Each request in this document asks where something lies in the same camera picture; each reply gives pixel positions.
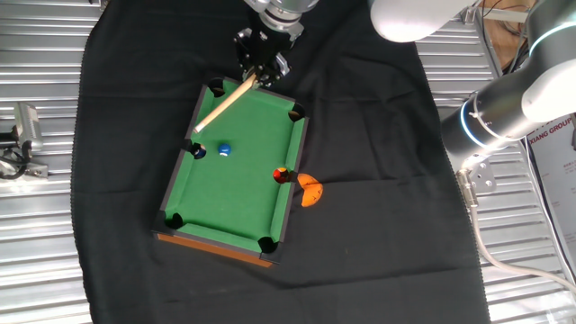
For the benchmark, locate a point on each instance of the clear plastic bag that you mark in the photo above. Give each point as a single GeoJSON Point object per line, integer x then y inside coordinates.
{"type": "Point", "coordinates": [562, 312]}

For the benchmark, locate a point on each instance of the silver camera bracket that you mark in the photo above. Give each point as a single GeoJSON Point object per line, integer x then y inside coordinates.
{"type": "Point", "coordinates": [256, 4]}

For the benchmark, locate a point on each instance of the dark blue pool ball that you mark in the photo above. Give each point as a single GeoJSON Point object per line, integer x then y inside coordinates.
{"type": "Point", "coordinates": [200, 153]}

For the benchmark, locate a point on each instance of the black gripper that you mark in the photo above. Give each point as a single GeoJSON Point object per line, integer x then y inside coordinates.
{"type": "Point", "coordinates": [258, 47]}

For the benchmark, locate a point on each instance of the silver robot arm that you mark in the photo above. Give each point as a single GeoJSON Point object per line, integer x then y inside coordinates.
{"type": "Point", "coordinates": [495, 103]}

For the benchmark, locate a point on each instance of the white printed sign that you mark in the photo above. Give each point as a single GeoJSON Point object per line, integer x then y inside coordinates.
{"type": "Point", "coordinates": [558, 171]}

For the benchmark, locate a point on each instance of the metal camera stand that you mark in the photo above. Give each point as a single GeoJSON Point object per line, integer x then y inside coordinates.
{"type": "Point", "coordinates": [36, 171]}

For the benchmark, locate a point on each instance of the mini green pool table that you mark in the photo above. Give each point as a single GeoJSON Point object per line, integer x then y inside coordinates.
{"type": "Point", "coordinates": [234, 193]}

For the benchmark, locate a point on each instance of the orange half-round plastic piece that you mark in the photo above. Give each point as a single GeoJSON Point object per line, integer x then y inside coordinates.
{"type": "Point", "coordinates": [310, 189]}

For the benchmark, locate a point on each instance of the red pool ball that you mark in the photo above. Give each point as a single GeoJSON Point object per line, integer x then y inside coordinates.
{"type": "Point", "coordinates": [281, 175]}

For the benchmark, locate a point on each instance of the black cloth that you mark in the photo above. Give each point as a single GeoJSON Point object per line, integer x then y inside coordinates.
{"type": "Point", "coordinates": [382, 247]}

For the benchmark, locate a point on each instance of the silver camera on stand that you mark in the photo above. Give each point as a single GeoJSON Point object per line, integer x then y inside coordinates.
{"type": "Point", "coordinates": [29, 126]}

